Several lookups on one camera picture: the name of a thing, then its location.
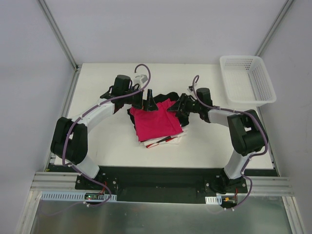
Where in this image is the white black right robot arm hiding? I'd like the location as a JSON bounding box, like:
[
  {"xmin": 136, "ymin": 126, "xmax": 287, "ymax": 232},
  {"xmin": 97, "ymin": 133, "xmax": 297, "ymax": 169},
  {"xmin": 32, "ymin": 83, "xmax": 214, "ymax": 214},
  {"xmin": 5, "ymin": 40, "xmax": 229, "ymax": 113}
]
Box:
[{"xmin": 167, "ymin": 88, "xmax": 268, "ymax": 192}]

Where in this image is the black t shirt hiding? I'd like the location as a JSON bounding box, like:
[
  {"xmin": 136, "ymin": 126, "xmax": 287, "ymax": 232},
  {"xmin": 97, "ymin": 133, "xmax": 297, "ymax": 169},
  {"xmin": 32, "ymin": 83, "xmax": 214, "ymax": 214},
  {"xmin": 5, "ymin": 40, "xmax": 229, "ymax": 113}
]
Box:
[{"xmin": 127, "ymin": 92, "xmax": 189, "ymax": 129}]

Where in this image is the white perforated plastic basket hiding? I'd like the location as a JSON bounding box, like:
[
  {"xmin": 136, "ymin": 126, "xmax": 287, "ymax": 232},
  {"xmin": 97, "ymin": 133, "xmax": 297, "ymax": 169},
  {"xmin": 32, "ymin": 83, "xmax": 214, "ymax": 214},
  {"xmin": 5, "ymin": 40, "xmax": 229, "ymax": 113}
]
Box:
[{"xmin": 219, "ymin": 56, "xmax": 276, "ymax": 108}]

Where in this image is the aluminium frame rail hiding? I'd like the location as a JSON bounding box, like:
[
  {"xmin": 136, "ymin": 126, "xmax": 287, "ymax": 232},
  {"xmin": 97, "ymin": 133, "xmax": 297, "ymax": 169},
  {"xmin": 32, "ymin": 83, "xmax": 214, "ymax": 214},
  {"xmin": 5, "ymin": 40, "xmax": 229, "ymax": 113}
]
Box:
[{"xmin": 31, "ymin": 172, "xmax": 78, "ymax": 191}]

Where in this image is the pink t shirt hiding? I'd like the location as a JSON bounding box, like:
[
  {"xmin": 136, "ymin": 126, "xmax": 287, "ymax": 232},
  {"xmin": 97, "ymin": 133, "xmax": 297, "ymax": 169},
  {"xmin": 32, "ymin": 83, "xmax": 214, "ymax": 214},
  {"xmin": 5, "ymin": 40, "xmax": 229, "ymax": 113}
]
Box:
[{"xmin": 129, "ymin": 99, "xmax": 183, "ymax": 141}]

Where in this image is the white red shirt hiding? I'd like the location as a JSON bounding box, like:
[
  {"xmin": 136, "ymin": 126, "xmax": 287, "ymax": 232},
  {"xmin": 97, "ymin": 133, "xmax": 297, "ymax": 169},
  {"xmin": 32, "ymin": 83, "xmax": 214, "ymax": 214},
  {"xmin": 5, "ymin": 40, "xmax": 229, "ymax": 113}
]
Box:
[{"xmin": 140, "ymin": 126, "xmax": 189, "ymax": 149}]

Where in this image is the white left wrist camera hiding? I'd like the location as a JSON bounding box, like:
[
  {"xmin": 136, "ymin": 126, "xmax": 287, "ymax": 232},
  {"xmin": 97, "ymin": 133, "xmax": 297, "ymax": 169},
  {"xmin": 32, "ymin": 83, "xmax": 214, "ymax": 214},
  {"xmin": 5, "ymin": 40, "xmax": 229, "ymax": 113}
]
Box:
[{"xmin": 133, "ymin": 75, "xmax": 148, "ymax": 87}]

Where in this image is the white slotted cable duct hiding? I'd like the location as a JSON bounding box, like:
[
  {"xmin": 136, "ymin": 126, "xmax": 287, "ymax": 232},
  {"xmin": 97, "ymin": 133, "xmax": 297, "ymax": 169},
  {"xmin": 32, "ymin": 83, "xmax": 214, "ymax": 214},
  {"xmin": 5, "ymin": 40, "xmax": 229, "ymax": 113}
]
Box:
[
  {"xmin": 41, "ymin": 192, "xmax": 117, "ymax": 203},
  {"xmin": 205, "ymin": 195, "xmax": 222, "ymax": 205}
]

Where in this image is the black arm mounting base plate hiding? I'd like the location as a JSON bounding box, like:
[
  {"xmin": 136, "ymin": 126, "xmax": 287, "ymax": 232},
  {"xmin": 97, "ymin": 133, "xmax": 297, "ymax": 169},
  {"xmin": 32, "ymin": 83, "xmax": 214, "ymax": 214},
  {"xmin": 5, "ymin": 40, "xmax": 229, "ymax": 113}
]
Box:
[{"xmin": 47, "ymin": 164, "xmax": 249, "ymax": 202}]

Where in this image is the white slotted cable duct left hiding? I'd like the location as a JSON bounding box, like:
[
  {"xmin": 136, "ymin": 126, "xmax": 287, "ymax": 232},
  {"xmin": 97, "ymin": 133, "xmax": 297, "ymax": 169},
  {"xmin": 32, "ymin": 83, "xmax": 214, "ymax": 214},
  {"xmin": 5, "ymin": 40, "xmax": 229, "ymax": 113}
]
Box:
[{"xmin": 41, "ymin": 192, "xmax": 117, "ymax": 203}]

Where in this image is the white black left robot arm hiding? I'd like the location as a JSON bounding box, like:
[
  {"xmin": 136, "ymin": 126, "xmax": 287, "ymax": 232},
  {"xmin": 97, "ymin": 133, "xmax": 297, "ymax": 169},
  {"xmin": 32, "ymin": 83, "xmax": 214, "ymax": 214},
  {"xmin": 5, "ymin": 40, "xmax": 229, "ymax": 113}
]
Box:
[{"xmin": 50, "ymin": 75, "xmax": 151, "ymax": 190}]

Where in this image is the white slotted cable duct right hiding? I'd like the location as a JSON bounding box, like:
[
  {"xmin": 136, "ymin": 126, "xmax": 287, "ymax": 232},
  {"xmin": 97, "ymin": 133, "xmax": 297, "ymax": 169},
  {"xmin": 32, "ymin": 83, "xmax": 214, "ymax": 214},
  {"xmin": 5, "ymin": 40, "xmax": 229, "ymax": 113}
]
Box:
[{"xmin": 205, "ymin": 195, "xmax": 222, "ymax": 205}]

